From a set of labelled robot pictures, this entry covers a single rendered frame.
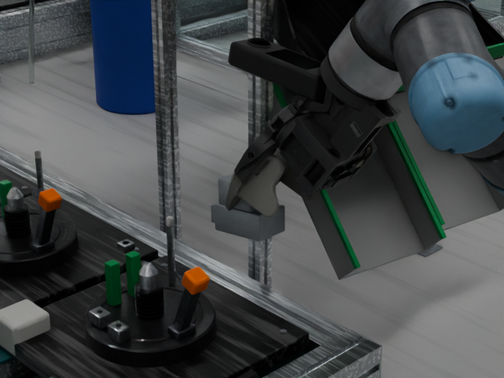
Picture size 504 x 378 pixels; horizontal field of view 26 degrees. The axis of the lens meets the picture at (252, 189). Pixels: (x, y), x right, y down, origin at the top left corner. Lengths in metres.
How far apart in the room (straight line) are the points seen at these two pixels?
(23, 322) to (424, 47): 0.52
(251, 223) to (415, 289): 0.40
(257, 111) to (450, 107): 0.40
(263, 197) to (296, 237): 0.50
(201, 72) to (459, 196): 1.00
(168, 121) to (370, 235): 0.30
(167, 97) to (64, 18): 1.11
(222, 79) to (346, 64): 1.24
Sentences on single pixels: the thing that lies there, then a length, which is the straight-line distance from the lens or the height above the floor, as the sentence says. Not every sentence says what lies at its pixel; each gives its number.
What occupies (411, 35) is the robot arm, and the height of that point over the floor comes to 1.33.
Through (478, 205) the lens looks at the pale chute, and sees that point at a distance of 1.40.
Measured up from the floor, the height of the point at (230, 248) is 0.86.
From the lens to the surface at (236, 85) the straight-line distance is 2.20.
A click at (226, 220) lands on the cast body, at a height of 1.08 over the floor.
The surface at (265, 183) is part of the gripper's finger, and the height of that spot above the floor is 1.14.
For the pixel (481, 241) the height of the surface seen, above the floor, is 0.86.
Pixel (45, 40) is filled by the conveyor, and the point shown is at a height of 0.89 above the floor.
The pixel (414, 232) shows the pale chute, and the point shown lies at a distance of 1.31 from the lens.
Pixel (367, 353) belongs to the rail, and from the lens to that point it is 1.16.
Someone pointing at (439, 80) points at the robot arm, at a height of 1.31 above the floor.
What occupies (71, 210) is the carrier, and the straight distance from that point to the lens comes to 1.45.
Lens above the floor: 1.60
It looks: 25 degrees down
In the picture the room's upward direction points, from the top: straight up
